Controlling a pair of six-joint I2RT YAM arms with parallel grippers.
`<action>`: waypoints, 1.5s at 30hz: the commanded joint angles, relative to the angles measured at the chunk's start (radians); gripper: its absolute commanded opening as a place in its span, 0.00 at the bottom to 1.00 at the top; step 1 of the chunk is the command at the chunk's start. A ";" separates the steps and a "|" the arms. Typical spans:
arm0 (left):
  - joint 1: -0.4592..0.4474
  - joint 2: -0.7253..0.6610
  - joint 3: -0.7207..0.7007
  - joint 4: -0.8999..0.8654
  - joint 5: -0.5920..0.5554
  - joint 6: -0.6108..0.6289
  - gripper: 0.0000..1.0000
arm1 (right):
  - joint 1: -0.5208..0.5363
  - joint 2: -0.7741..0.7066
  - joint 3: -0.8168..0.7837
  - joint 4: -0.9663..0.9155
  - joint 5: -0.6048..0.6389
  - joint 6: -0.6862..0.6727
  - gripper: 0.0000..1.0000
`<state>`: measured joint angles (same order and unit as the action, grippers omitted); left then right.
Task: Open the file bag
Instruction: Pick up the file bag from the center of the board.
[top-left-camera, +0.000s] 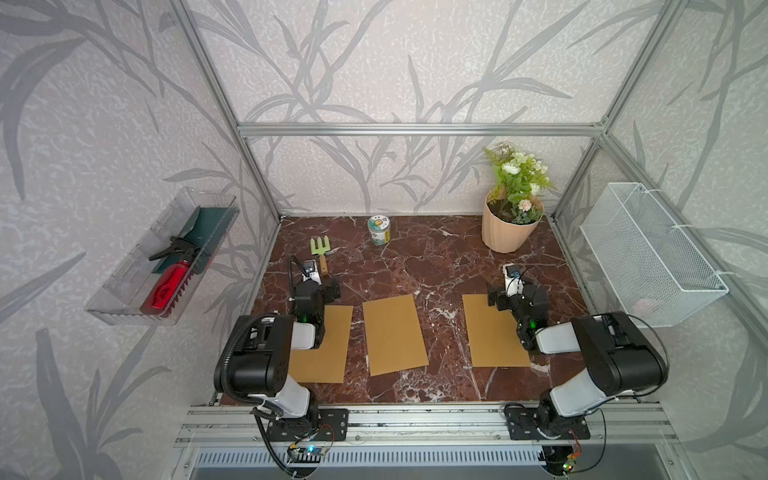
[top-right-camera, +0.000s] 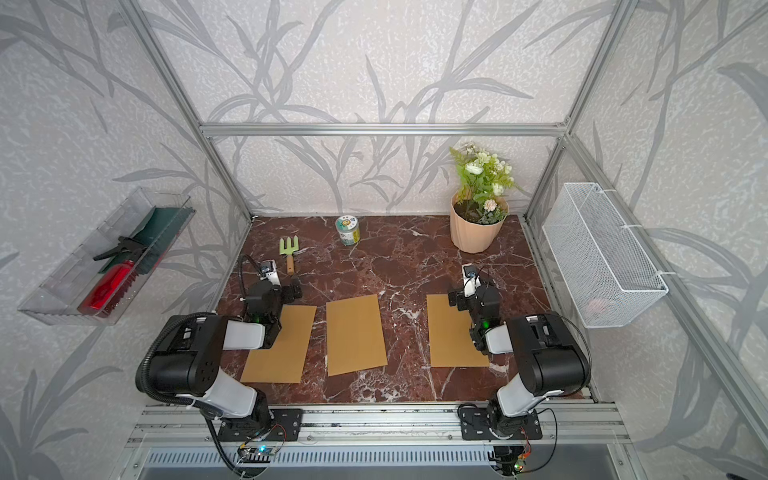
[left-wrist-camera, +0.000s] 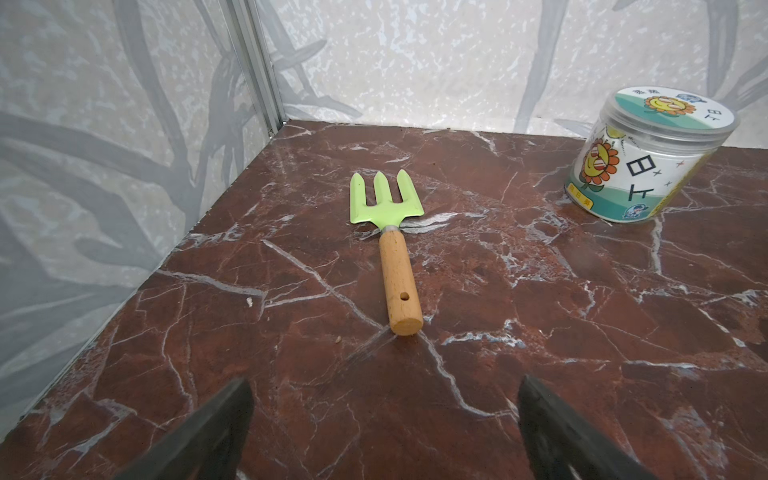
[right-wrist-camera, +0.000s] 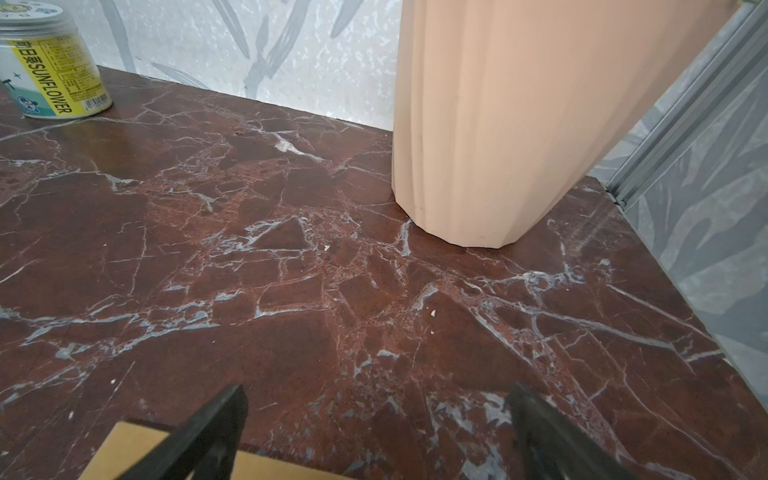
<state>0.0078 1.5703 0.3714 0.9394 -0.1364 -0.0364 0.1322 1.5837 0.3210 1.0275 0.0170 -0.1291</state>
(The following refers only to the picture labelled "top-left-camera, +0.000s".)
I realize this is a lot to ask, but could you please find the kraft file bag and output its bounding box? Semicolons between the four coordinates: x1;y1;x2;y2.
289;305;353;384
362;295;429;376
462;294;531;368

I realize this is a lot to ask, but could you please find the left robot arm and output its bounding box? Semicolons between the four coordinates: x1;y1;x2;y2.
213;278;341;430

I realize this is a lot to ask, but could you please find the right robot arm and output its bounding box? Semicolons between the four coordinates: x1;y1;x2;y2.
487;277;670;430

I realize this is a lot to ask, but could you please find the green garden hand fork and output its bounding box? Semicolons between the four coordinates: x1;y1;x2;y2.
310;236;331;276

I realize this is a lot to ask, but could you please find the peach flower pot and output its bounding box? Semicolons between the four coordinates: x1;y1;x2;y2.
482;192;544;254

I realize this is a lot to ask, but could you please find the small labelled tin can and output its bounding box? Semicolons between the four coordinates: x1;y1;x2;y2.
367;215;391;246

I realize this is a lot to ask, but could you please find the green dustpan scoop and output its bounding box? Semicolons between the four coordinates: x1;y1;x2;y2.
149;207;237;275

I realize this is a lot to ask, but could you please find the green artificial plant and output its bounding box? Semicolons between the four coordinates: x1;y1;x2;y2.
484;143;554;225

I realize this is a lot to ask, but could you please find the left circuit board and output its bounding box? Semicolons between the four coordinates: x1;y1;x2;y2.
287;442;333;464

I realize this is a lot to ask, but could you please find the circuit board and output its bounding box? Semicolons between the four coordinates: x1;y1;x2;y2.
539;445;582;477
287;442;333;464

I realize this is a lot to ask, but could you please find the right circuit board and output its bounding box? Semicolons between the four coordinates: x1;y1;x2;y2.
539;445;582;477

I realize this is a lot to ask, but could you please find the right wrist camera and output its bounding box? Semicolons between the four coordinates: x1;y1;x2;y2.
502;263;524;297

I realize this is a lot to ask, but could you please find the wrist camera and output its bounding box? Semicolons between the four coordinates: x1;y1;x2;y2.
302;259;322;284
502;263;524;297

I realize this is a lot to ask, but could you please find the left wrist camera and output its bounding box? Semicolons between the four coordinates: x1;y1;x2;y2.
302;259;322;284

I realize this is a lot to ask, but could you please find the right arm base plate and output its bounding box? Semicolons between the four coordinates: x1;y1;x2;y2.
502;403;591;441

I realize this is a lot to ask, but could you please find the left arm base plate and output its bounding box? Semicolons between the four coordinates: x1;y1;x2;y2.
267;407;349;442

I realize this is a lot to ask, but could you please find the white wire mesh basket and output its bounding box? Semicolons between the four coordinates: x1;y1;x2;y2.
581;182;729;327

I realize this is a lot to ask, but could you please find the aluminium front rail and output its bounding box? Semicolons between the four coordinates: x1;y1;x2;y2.
173;402;679;448

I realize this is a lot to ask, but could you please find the clear plastic wall bin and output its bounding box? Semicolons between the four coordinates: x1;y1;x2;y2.
85;187;240;326

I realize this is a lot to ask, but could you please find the aluminium frame back bar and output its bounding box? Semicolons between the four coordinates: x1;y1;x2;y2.
237;123;603;138

